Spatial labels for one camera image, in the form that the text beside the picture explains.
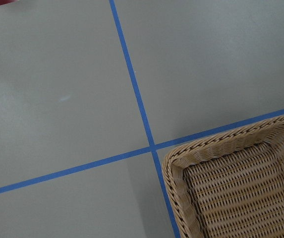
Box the tan wicker basket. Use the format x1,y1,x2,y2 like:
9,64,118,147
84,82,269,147
162,116,284,238

